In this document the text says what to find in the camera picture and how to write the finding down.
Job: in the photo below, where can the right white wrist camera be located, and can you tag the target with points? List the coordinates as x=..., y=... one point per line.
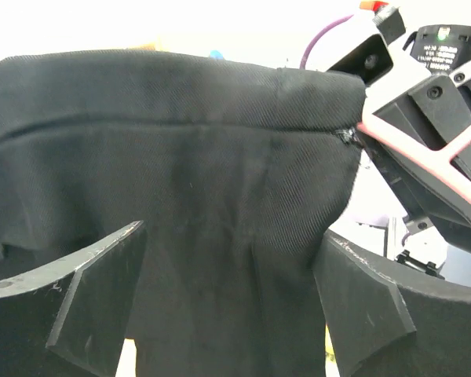
x=370, y=60

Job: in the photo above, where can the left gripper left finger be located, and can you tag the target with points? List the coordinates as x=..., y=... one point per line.
x=69, y=317

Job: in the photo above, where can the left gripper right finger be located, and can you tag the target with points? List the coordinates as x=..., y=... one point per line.
x=386, y=319

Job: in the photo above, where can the black garment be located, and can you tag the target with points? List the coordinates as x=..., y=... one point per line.
x=236, y=171

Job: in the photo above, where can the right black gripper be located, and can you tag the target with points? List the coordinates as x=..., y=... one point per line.
x=429, y=99

